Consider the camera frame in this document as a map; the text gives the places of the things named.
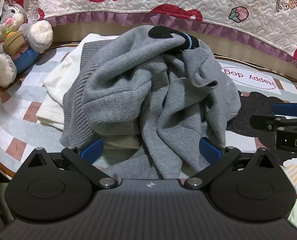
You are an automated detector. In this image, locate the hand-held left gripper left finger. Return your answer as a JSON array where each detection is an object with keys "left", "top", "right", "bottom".
[{"left": 19, "top": 138, "right": 118, "bottom": 189}]

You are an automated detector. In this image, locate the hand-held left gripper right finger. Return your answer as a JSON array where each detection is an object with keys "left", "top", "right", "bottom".
[{"left": 184, "top": 137, "right": 284, "bottom": 189}]

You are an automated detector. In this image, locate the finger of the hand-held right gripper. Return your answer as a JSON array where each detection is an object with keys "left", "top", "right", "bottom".
[
  {"left": 271, "top": 101, "right": 297, "bottom": 117},
  {"left": 250, "top": 114, "right": 297, "bottom": 133}
]

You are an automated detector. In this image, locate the grey knit sweater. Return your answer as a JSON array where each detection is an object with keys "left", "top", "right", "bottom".
[{"left": 60, "top": 25, "right": 241, "bottom": 180}]

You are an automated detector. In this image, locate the white garment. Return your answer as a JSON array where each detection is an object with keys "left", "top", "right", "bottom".
[{"left": 36, "top": 33, "right": 141, "bottom": 151}]

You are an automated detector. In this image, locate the checkered printed mat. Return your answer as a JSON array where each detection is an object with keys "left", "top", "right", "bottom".
[{"left": 0, "top": 40, "right": 297, "bottom": 198}]

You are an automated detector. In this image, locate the tan bed base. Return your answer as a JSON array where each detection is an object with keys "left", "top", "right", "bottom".
[{"left": 51, "top": 20, "right": 297, "bottom": 85}]

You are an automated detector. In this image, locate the grey plush rabbit toy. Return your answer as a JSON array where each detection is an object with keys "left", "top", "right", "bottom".
[{"left": 0, "top": 0, "right": 54, "bottom": 88}]

